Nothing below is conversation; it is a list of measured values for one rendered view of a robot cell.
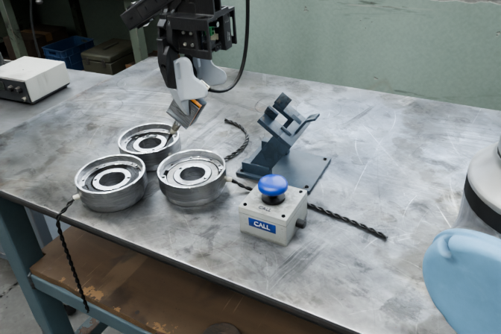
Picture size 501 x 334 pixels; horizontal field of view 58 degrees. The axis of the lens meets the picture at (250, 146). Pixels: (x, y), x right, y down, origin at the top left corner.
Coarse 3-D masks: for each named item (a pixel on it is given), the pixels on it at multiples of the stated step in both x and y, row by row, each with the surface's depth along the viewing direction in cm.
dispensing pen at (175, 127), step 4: (200, 80) 65; (208, 88) 65; (196, 100) 67; (200, 100) 68; (204, 100) 68; (204, 104) 68; (200, 108) 67; (200, 112) 69; (196, 116) 69; (196, 120) 71; (176, 124) 71; (192, 124) 70; (172, 128) 72; (176, 128) 72; (172, 132) 72; (168, 136) 74; (168, 140) 74
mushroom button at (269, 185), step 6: (270, 174) 60; (276, 174) 60; (264, 180) 59; (270, 180) 59; (276, 180) 59; (282, 180) 59; (258, 186) 59; (264, 186) 58; (270, 186) 58; (276, 186) 58; (282, 186) 58; (264, 192) 58; (270, 192) 58; (276, 192) 58; (282, 192) 58
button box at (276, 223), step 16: (256, 192) 62; (288, 192) 62; (304, 192) 61; (240, 208) 60; (256, 208) 59; (272, 208) 59; (288, 208) 59; (304, 208) 62; (240, 224) 61; (256, 224) 60; (272, 224) 58; (288, 224) 58; (304, 224) 60; (272, 240) 60; (288, 240) 59
